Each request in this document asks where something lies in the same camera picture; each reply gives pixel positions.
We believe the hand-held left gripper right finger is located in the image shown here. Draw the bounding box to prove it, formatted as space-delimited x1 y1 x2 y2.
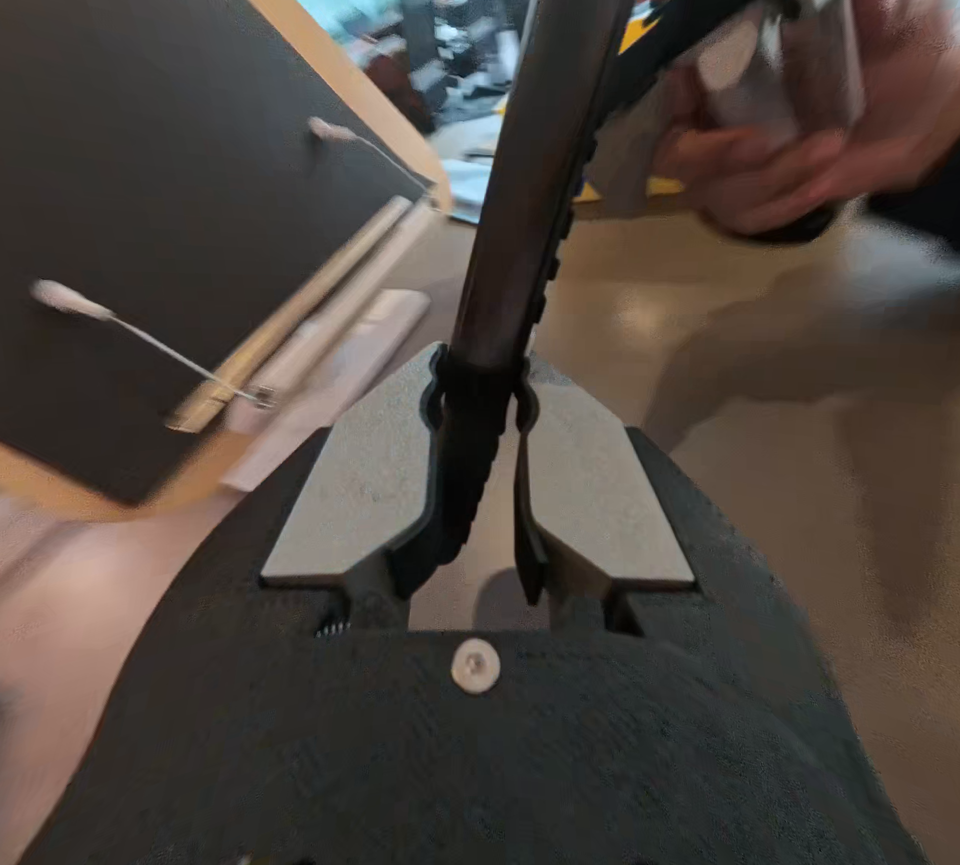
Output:
513 355 695 607

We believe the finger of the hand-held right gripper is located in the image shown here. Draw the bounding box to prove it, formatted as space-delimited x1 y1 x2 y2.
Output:
576 79 678 223

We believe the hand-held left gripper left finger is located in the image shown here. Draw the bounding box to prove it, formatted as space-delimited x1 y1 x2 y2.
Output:
261 342 451 600

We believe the black remote control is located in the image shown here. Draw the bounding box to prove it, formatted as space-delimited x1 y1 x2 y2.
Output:
431 0 639 581

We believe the person's right hand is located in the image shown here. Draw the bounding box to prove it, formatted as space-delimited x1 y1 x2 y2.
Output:
658 0 960 240

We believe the yellow storage bin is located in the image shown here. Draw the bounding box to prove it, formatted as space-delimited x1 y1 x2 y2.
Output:
573 10 685 205

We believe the grey folded cloth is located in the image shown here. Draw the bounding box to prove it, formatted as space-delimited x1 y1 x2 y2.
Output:
441 156 504 226

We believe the black board book stand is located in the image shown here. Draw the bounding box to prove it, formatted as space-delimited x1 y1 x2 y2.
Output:
0 0 455 521

